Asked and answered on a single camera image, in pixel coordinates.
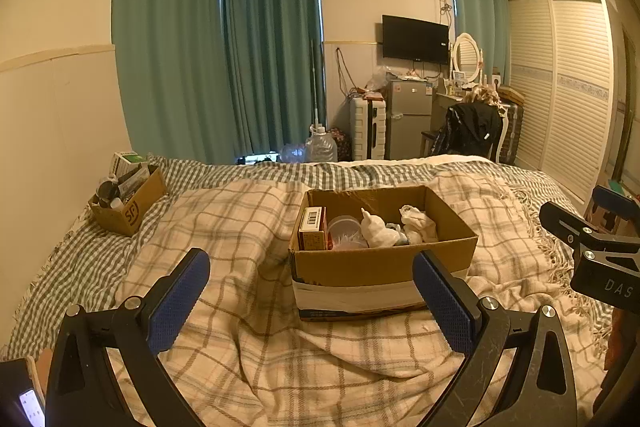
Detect white cloth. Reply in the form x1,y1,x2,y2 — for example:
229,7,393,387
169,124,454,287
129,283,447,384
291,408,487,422
399,205,440,244

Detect white hard suitcase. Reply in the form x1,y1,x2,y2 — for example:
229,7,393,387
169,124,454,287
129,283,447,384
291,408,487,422
349,96,388,160

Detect silver small fridge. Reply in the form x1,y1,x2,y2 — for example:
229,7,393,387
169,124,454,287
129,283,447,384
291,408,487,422
385,79,435,160

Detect brown suitcase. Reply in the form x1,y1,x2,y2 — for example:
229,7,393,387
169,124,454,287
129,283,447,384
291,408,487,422
500,87,526,165

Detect wide teal curtain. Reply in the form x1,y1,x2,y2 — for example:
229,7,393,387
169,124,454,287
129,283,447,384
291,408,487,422
112,0,238,165

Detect dark teal curtain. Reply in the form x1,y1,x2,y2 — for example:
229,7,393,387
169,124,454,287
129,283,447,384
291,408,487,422
217,0,326,158

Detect beige plaid blanket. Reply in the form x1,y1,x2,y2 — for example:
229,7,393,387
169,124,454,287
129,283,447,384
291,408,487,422
107,172,613,427

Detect clear plastic cotton swab jar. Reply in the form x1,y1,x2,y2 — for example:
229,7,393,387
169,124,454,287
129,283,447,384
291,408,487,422
327,216,372,251

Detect light teal curtain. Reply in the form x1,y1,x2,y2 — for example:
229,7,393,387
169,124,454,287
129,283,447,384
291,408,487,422
447,0,511,90

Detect large cardboard box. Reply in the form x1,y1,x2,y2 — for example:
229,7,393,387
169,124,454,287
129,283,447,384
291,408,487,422
288,185,479,322

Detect small cardboard box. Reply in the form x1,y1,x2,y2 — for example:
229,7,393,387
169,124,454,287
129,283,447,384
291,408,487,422
87,164,168,238

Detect white plush toy blue star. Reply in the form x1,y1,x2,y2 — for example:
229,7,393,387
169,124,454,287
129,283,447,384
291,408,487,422
360,207,401,249

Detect dark floral bag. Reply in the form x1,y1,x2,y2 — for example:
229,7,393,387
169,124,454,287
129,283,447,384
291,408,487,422
327,127,352,160

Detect white dressing table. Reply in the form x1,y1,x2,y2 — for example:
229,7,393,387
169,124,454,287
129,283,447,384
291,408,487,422
433,89,518,122

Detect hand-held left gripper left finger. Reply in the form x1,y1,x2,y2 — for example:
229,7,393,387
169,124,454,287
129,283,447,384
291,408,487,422
45,248,211,427

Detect black jacket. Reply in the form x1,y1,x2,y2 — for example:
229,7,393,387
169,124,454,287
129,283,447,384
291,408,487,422
432,103,503,158

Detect white oval vanity mirror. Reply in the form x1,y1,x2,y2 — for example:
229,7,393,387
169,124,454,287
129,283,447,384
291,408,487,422
450,32,485,84

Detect black round jar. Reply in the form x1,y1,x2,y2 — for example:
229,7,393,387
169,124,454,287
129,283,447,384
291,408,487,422
97,181,121,208

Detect brown paper carton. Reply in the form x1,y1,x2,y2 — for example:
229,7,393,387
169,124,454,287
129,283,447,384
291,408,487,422
298,206,329,251

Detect clear empty plastic bottles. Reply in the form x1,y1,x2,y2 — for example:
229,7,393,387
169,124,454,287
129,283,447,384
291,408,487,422
279,142,307,164

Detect white louvered wardrobe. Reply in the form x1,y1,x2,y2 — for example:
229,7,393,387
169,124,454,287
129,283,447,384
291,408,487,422
507,0,628,208

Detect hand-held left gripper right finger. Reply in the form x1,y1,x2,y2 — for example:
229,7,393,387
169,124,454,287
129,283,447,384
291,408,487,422
412,249,581,427

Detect black wall television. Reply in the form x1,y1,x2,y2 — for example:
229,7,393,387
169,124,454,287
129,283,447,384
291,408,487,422
381,14,450,65

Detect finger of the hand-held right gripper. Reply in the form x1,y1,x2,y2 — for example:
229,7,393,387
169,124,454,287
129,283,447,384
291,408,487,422
591,186,640,224
540,201,640,259

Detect large clear water jug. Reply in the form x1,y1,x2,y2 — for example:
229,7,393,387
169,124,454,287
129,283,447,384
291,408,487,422
305,124,338,162

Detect white chair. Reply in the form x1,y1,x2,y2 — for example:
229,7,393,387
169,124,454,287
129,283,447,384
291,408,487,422
421,103,512,164

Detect white and green carton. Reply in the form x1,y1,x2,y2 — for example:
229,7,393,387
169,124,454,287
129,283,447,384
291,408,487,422
110,151,150,175

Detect black smartphone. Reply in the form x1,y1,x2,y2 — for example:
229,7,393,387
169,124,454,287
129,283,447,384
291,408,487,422
0,358,47,427

